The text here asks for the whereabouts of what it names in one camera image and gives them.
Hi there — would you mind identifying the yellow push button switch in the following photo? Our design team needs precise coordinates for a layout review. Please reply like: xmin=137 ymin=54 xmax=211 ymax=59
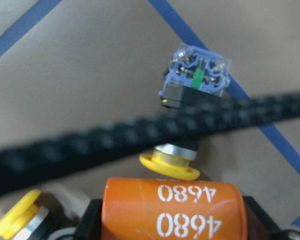
xmin=139 ymin=43 xmax=232 ymax=181

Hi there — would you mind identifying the orange cylinder marked 4680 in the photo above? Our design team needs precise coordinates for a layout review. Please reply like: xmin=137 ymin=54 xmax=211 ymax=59
xmin=101 ymin=178 xmax=248 ymax=240

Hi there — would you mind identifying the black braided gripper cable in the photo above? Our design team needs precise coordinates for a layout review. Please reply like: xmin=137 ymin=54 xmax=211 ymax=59
xmin=0 ymin=91 xmax=300 ymax=201

